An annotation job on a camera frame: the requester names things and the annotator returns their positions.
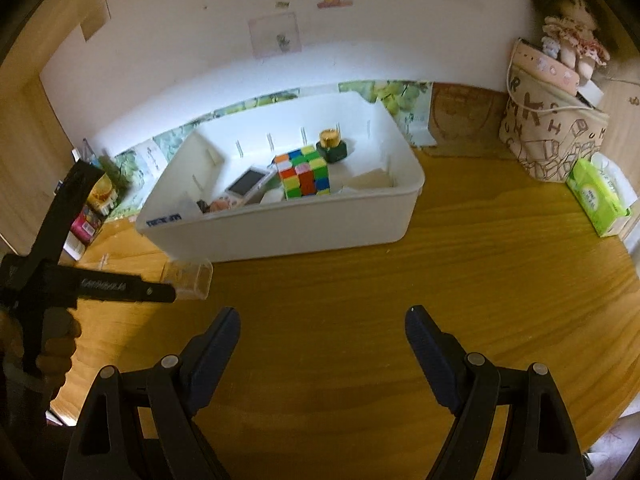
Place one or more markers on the white spray bottle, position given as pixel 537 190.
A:
pixel 74 247

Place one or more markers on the person's left hand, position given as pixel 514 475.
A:
pixel 57 355

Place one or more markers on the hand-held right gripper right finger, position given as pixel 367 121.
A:
pixel 430 355

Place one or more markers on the clear tape patch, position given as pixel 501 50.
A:
pixel 95 17

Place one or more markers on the pink toy figure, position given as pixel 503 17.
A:
pixel 221 205

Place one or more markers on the letter print fabric bag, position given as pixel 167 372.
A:
pixel 550 135

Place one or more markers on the clear plastic box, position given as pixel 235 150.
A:
pixel 190 280

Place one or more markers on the grape print poster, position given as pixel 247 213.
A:
pixel 395 97

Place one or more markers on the blue label tissue pack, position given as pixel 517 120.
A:
pixel 172 212

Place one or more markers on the white card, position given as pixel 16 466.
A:
pixel 590 94

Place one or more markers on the pink packet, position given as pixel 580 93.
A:
pixel 86 224

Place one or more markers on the beige angular box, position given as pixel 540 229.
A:
pixel 370 181

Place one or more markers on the rag doll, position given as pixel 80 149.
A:
pixel 570 30

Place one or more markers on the white handheld game console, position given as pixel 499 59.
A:
pixel 247 186

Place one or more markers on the green bottle with gold cap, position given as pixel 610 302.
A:
pixel 332 147

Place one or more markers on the person's left forearm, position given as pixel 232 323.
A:
pixel 20 425

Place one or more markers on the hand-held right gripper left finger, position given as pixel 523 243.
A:
pixel 215 355

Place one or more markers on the brown cartoon paper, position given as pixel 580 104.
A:
pixel 470 120

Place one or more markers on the green tissue pack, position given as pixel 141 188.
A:
pixel 597 195

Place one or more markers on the white plastic storage bin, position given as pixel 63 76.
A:
pixel 300 230

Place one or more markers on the white patterned cloth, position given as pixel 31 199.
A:
pixel 617 435

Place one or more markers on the pink framed wall drawing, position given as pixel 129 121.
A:
pixel 275 35

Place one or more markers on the multicoloured puzzle cube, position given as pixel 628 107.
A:
pixel 302 172

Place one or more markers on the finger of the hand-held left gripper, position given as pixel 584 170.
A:
pixel 145 291
pixel 70 210

